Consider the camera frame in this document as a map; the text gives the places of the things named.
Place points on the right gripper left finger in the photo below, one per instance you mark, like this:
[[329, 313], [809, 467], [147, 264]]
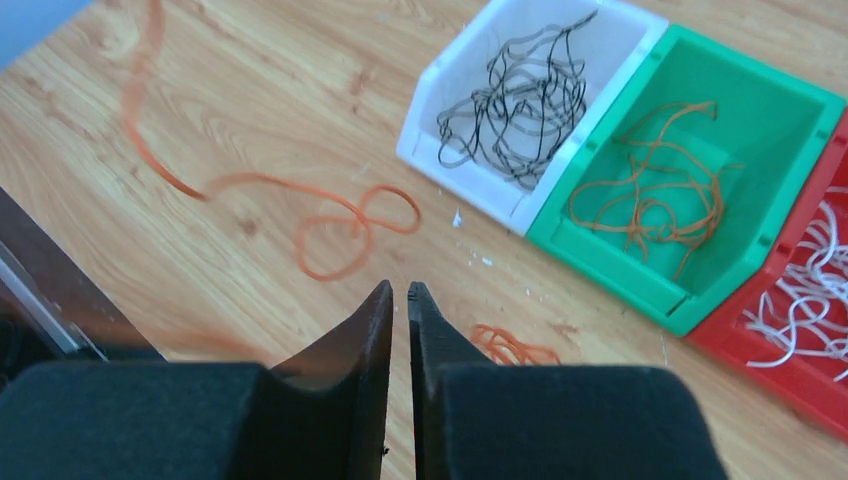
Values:
[[318, 415]]

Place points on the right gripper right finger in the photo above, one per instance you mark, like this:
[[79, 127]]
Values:
[[474, 419]]

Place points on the green plastic bin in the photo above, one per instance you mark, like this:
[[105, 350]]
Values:
[[679, 193]]

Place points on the white plastic bin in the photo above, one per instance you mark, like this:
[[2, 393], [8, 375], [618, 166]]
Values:
[[498, 116]]

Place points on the red plastic bin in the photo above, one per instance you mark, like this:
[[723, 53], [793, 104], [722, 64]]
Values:
[[786, 327]]

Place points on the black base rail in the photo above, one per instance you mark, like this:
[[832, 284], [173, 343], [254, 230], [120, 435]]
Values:
[[58, 301]]

